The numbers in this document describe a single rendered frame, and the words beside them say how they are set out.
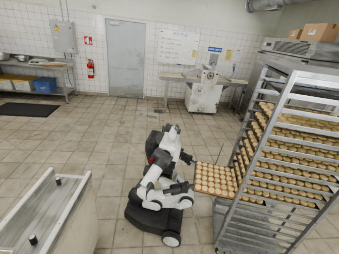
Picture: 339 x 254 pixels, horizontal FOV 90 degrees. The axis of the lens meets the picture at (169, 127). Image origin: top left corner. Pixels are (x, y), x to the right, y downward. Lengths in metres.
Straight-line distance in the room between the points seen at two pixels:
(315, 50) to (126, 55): 4.09
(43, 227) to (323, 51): 4.06
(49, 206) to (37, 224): 0.12
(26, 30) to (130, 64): 2.54
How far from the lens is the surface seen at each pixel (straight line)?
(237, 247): 2.16
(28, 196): 1.48
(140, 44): 5.17
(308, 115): 1.27
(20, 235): 1.40
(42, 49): 5.84
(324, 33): 3.95
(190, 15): 5.23
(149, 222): 2.05
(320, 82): 1.22
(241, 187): 1.46
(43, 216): 1.42
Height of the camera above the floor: 1.92
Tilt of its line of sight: 29 degrees down
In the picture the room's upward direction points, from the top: 7 degrees clockwise
